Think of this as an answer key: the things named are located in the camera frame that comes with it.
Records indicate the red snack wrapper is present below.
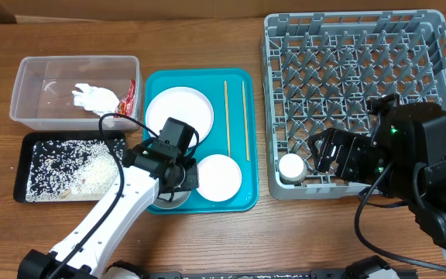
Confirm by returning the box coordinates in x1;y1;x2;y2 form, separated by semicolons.
115;80;136;116

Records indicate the wooden chopstick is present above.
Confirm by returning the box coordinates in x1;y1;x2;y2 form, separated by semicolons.
224;80;232;157
242;80;250;161

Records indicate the teal plastic tray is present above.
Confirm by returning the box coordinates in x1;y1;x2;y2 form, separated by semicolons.
145;68;259;215

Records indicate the clear plastic bin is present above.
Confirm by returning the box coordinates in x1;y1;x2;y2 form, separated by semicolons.
9;55;142;130

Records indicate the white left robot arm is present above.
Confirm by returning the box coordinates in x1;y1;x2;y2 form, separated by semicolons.
17;142;198;279

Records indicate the grey dish rack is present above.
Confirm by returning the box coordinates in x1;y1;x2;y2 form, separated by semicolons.
262;9;446;200

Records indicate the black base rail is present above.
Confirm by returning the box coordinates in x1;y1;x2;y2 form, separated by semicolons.
148;268;345;279

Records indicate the white bowl with rice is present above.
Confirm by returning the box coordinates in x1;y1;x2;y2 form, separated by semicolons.
153;191;191;210

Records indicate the spilled rice pile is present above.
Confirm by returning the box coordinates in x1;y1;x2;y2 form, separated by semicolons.
25;139;125;202

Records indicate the white cup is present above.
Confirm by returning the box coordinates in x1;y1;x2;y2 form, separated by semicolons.
278;153;307;184

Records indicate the black cable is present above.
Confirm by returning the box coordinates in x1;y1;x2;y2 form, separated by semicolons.
353;161;446;279

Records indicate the white round plate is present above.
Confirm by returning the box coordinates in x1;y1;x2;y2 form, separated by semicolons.
145;87;214;143

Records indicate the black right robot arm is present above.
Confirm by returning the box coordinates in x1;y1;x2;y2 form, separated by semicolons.
307;94;446;250

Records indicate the black plastic tray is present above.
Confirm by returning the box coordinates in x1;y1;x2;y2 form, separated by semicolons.
12;130;128;204

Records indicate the white napkin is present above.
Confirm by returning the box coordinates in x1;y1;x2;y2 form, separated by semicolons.
72;83;120;116

